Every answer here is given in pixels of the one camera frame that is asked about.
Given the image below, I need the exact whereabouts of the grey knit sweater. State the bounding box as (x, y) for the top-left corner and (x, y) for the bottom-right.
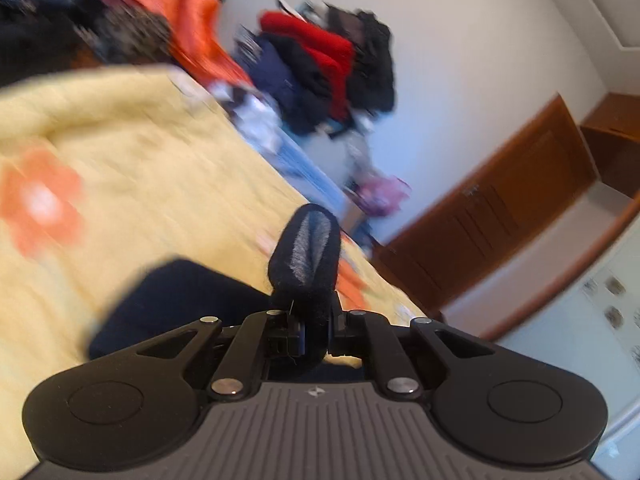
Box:
(87, 204), (363, 382)

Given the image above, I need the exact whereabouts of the pile of dark clothes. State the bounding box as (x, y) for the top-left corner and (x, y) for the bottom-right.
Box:
(234, 4), (396, 136)

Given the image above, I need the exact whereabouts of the pink plastic bag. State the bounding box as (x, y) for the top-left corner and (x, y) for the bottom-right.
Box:
(354, 174), (411, 218)

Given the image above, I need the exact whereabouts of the blue pillow bundle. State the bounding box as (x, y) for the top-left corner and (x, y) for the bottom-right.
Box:
(268, 127), (352, 217)

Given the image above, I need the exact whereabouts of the glass sliding wardrobe door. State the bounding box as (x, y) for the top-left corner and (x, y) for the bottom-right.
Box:
(499, 221), (639, 479)

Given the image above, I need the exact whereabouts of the yellow flowered bed quilt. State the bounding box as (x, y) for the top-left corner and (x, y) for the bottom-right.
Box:
(0, 65), (432, 480)

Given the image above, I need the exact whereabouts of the brown wooden cabinet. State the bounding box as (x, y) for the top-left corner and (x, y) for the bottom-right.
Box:
(580, 93), (640, 197)

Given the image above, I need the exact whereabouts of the orange cloth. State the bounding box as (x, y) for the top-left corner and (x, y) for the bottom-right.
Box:
(128, 0), (250, 86)

